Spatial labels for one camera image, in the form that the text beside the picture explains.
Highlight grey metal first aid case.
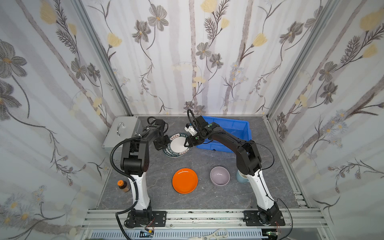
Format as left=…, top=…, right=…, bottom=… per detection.
left=102, top=117, right=142, bottom=152

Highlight small bottle orange cap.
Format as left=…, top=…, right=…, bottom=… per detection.
left=117, top=180, right=131, bottom=193

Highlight purple bowl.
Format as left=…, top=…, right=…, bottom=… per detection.
left=210, top=166, right=231, bottom=186

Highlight light blue mug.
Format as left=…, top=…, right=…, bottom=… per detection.
left=236, top=170, right=249, bottom=183

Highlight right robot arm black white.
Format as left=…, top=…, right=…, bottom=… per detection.
left=184, top=116, right=286, bottom=226

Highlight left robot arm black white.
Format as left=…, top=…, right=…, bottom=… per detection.
left=121, top=118, right=170, bottom=228

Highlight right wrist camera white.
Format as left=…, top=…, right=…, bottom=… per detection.
left=185, top=124, right=198, bottom=136

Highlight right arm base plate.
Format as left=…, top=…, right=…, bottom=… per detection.
left=243, top=211, right=286, bottom=227

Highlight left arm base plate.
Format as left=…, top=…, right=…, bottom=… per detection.
left=124, top=210, right=167, bottom=229

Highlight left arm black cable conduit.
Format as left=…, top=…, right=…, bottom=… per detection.
left=109, top=135, right=142, bottom=240

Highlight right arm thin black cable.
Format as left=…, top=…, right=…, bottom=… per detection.
left=254, top=142, right=294, bottom=240

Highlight aluminium rail frame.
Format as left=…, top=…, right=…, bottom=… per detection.
left=78, top=209, right=334, bottom=240

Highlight orange plate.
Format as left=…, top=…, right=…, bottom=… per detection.
left=172, top=168, right=198, bottom=195

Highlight green rimmed white plate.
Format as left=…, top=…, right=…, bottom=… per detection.
left=163, top=133, right=191, bottom=158

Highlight blue plastic bin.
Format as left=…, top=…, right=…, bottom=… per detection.
left=197, top=116, right=252, bottom=153

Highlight white scissors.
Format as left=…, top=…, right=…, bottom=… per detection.
left=189, top=229, right=229, bottom=240

